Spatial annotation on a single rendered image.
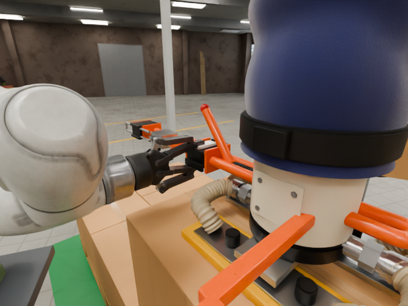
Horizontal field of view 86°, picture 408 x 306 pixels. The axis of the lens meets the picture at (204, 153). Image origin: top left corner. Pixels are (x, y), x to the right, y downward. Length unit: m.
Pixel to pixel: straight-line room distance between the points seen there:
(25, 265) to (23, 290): 0.12
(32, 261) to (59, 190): 0.84
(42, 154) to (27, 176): 0.03
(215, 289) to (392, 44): 0.29
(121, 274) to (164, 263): 0.76
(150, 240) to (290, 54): 0.41
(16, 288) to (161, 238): 0.63
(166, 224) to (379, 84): 0.45
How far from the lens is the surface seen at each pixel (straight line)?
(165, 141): 0.48
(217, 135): 0.51
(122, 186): 0.43
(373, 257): 0.41
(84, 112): 0.25
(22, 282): 1.04
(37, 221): 0.41
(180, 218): 0.54
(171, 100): 4.21
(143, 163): 0.45
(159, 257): 0.46
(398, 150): 0.34
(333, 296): 0.42
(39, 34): 16.19
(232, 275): 0.25
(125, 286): 1.15
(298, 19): 0.29
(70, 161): 0.24
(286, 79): 0.28
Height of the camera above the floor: 1.40
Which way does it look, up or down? 20 degrees down
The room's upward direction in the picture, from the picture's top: straight up
